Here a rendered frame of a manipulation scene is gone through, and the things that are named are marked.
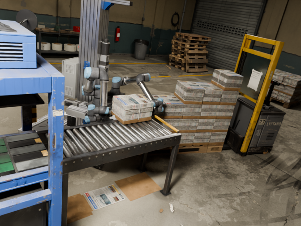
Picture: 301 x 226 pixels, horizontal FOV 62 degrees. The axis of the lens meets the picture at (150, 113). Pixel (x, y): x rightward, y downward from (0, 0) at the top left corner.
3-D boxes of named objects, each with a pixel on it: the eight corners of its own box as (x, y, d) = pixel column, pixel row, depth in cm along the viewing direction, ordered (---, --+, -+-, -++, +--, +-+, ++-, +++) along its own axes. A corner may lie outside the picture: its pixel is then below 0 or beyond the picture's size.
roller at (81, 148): (70, 132, 247) (70, 128, 245) (89, 157, 214) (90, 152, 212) (65, 133, 244) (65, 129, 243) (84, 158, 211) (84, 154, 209)
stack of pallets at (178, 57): (187, 64, 1101) (194, 33, 1052) (204, 70, 1039) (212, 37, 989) (166, 64, 1016) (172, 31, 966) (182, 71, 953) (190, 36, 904)
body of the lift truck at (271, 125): (222, 135, 475) (234, 96, 445) (245, 135, 494) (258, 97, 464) (246, 156, 416) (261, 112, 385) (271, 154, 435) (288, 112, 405)
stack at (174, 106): (131, 142, 397) (138, 93, 366) (195, 140, 438) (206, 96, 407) (138, 156, 364) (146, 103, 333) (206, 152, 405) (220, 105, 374)
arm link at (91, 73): (93, 97, 304) (100, 75, 257) (81, 97, 299) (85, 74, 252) (93, 89, 309) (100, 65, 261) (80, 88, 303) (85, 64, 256)
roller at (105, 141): (94, 128, 263) (95, 124, 261) (116, 151, 230) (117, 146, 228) (90, 129, 260) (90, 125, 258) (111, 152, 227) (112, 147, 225)
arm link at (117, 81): (109, 85, 349) (110, 76, 344) (116, 84, 359) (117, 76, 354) (115, 88, 342) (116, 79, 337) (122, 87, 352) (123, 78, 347)
